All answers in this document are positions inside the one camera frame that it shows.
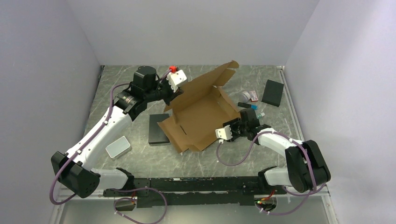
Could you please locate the brown cardboard box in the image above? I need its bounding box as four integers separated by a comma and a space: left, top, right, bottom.
159, 61, 240, 154

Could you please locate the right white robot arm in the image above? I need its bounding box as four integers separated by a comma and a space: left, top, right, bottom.
215, 108, 331, 195

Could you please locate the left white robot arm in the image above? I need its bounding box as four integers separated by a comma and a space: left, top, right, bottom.
50, 66, 188, 204

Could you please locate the small red white card box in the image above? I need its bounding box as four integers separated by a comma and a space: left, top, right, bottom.
249, 91, 259, 102

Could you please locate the black square box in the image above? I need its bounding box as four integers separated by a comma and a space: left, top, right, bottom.
261, 79, 284, 107

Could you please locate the white green glue stick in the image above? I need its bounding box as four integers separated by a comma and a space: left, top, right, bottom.
256, 112, 265, 119

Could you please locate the black blue marker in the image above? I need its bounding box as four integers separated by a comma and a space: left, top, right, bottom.
237, 102, 257, 110

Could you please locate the black rectangular block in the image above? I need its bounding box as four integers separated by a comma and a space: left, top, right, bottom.
148, 113, 170, 146

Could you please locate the silver metal tin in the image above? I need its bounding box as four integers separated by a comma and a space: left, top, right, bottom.
105, 136, 131, 159

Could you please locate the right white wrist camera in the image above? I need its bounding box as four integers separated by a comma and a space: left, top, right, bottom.
215, 128, 233, 141

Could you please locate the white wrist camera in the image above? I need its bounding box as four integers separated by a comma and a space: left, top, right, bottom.
215, 128, 233, 141
166, 66, 188, 92

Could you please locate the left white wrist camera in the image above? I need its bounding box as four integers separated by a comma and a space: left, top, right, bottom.
166, 66, 188, 92

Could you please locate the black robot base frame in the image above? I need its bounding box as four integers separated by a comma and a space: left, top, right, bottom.
103, 175, 278, 208

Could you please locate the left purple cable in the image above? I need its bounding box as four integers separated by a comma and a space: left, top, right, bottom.
49, 82, 169, 224

